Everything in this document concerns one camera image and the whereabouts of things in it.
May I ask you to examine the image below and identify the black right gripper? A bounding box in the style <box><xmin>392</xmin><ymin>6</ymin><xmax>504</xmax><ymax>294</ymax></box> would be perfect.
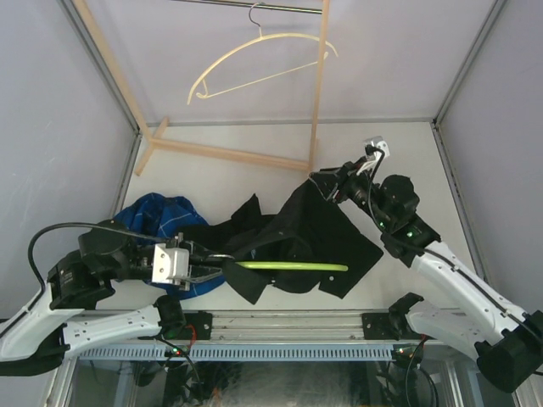
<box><xmin>311</xmin><ymin>156</ymin><xmax>393</xmax><ymax>230</ymax></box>

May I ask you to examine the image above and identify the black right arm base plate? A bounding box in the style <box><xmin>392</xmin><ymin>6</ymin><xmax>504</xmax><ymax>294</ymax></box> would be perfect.
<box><xmin>361</xmin><ymin>312</ymin><xmax>421</xmax><ymax>341</ymax></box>

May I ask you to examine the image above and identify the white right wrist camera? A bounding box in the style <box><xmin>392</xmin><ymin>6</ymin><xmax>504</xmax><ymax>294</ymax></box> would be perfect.
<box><xmin>356</xmin><ymin>137</ymin><xmax>390</xmax><ymax>175</ymax></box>

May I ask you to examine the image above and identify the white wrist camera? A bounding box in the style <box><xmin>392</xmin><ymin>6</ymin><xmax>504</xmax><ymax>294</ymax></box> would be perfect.
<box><xmin>151</xmin><ymin>243</ymin><xmax>190</xmax><ymax>285</ymax></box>
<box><xmin>356</xmin><ymin>137</ymin><xmax>390</xmax><ymax>175</ymax></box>

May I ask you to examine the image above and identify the black camera cable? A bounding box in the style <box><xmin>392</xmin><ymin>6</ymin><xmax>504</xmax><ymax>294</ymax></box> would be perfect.
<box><xmin>27</xmin><ymin>220</ymin><xmax>166</xmax><ymax>289</ymax></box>
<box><xmin>364</xmin><ymin>143</ymin><xmax>389</xmax><ymax>230</ymax></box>

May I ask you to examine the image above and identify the aluminium extrusion rail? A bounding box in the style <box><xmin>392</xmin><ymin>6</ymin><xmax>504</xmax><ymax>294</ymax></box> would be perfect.
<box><xmin>61</xmin><ymin>308</ymin><xmax>522</xmax><ymax>343</ymax></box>

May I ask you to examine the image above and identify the black right camera cable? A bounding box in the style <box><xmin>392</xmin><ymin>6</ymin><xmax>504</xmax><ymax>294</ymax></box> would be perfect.
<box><xmin>364</xmin><ymin>143</ymin><xmax>389</xmax><ymax>230</ymax></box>

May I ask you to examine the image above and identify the wooden clothes rack frame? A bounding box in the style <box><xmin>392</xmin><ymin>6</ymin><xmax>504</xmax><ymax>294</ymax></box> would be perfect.
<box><xmin>71</xmin><ymin>0</ymin><xmax>331</xmax><ymax>176</ymax></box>

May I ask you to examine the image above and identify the black left camera cable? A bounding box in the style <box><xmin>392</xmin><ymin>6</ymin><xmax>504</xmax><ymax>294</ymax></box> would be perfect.
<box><xmin>27</xmin><ymin>220</ymin><xmax>166</xmax><ymax>289</ymax></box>

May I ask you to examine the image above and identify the blue plaid shirt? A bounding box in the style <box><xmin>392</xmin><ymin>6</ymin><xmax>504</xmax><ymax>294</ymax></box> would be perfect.
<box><xmin>114</xmin><ymin>192</ymin><xmax>226</xmax><ymax>300</ymax></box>

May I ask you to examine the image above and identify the black button shirt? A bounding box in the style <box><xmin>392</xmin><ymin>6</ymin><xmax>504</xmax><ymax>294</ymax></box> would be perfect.
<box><xmin>177</xmin><ymin>181</ymin><xmax>383</xmax><ymax>304</ymax></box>

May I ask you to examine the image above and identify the metal hanging rod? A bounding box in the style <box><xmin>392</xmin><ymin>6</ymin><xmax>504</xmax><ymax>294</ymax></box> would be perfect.
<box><xmin>178</xmin><ymin>0</ymin><xmax>322</xmax><ymax>14</ymax></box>

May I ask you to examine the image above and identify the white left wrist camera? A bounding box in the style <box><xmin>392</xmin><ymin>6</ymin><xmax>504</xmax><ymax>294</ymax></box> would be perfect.
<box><xmin>151</xmin><ymin>243</ymin><xmax>190</xmax><ymax>285</ymax></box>

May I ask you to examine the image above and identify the blue slotted cable duct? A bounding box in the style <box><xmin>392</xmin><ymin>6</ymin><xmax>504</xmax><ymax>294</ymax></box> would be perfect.
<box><xmin>79</xmin><ymin>343</ymin><xmax>395</xmax><ymax>362</ymax></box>

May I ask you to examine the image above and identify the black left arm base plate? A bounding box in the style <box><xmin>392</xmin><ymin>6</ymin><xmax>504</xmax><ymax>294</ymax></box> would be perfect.
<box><xmin>158</xmin><ymin>311</ymin><xmax>213</xmax><ymax>341</ymax></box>

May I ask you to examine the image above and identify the beige plastic hanger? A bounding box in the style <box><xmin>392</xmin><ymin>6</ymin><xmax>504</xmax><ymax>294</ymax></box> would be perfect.
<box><xmin>186</xmin><ymin>8</ymin><xmax>339</xmax><ymax>105</ymax></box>

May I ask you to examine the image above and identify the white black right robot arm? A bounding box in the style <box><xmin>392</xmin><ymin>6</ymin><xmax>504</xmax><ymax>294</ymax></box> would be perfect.
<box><xmin>309</xmin><ymin>163</ymin><xmax>542</xmax><ymax>393</ymax></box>

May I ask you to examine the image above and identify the green plastic hanger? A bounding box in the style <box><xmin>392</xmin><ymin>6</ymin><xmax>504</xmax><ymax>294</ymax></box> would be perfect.
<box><xmin>207</xmin><ymin>253</ymin><xmax>350</xmax><ymax>273</ymax></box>

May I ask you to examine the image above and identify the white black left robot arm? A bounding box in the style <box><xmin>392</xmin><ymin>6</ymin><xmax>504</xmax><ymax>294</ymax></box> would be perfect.
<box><xmin>1</xmin><ymin>220</ymin><xmax>233</xmax><ymax>376</ymax></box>

